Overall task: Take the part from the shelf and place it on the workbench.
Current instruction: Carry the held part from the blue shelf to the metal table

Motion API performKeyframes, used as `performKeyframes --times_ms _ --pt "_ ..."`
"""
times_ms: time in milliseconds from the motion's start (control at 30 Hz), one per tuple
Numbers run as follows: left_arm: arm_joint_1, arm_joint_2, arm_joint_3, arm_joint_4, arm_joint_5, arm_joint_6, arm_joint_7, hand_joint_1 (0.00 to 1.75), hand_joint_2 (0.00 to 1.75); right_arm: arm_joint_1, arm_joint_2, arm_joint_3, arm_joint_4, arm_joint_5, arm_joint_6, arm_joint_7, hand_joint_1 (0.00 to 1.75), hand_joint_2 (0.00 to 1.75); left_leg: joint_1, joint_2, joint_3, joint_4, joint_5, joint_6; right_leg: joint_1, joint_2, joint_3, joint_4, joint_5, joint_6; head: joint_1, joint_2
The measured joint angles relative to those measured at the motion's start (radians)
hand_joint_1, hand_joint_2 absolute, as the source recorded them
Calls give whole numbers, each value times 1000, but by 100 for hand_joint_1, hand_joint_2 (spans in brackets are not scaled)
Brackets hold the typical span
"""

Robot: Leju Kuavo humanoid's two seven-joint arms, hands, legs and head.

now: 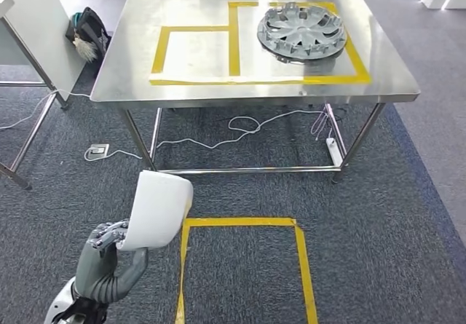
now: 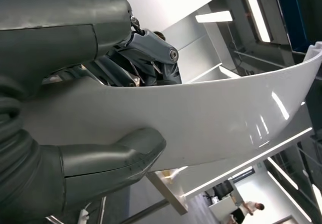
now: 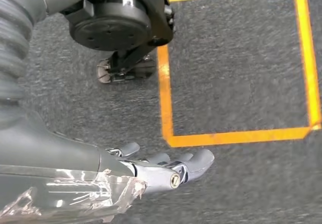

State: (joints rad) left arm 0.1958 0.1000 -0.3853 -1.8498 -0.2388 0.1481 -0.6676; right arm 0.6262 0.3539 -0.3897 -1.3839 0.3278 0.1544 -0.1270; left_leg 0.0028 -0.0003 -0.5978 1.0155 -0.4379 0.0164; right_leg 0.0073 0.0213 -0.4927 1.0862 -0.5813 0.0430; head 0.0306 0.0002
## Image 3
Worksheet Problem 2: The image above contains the clear crumpled tape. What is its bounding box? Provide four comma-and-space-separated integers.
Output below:
0, 168, 148, 224

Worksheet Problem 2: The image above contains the yellow floor tape square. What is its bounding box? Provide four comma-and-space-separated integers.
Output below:
157, 0, 322, 149

